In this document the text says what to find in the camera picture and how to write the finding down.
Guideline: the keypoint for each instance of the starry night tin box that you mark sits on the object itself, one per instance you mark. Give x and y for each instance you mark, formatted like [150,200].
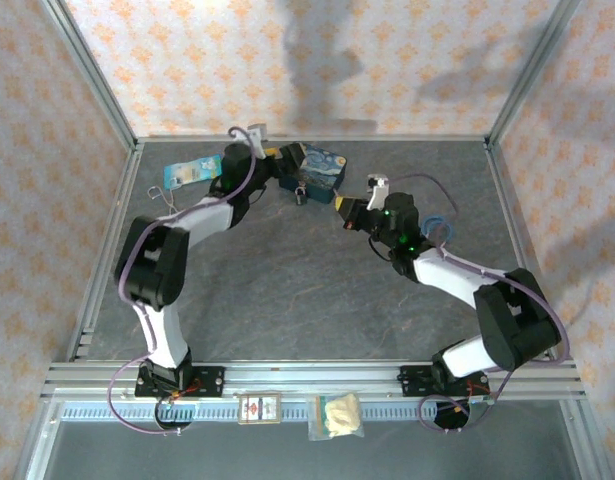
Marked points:
[322,172]

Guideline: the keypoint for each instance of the small black padlock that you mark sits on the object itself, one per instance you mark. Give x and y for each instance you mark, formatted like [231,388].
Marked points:
[301,196]

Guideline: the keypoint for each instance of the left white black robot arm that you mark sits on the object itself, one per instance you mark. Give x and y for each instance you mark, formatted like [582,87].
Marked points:
[157,260]

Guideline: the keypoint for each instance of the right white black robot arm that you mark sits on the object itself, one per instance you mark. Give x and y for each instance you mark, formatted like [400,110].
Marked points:
[512,325]

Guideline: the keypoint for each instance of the light blue printed packet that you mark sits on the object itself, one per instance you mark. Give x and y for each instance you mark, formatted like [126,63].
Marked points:
[193,171]

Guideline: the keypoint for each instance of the clear bag with cream filling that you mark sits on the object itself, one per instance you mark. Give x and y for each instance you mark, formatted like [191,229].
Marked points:
[342,414]

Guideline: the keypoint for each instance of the small framed card box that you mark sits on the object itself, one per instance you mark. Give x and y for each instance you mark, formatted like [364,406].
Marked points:
[258,409]

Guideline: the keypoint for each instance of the aluminium table edge rail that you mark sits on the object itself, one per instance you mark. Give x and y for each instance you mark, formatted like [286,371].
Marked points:
[104,250]
[512,225]

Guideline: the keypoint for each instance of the aluminium mounting rail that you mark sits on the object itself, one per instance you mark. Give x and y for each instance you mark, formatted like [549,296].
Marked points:
[312,377]

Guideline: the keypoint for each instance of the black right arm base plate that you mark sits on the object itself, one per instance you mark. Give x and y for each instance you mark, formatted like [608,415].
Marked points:
[412,381]

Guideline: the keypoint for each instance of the aluminium frame post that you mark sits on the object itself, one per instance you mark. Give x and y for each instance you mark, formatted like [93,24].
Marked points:
[529,75]
[94,80]

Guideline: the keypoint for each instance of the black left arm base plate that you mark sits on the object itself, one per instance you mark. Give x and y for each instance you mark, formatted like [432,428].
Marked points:
[212,381]

